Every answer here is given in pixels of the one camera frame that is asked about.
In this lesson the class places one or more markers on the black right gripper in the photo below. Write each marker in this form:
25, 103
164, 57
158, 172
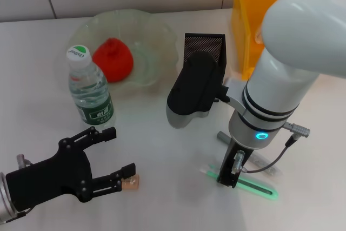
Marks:
232, 160

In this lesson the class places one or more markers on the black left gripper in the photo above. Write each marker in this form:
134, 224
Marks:
51, 179

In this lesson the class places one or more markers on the green utility knife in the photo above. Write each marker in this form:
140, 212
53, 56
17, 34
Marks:
259, 190

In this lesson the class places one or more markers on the clear green-label water bottle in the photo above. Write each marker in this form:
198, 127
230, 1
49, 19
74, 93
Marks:
94, 106

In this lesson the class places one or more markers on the red cone-shaped object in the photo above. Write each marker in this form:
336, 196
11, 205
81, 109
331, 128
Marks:
116, 60

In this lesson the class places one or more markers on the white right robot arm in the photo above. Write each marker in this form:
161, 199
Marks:
297, 52

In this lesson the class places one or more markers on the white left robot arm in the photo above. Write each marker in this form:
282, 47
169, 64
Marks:
4, 204

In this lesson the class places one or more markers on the small beige eraser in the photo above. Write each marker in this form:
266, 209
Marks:
133, 183

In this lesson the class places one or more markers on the grey glitter marker pen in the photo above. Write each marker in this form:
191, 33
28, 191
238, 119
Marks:
223, 135

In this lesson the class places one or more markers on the clear glass fruit plate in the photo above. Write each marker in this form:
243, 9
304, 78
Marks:
151, 39

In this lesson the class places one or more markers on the black mesh pen holder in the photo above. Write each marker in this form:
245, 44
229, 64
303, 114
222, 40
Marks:
205, 43

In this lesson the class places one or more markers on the yellow plastic bin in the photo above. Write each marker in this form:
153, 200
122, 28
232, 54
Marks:
246, 25

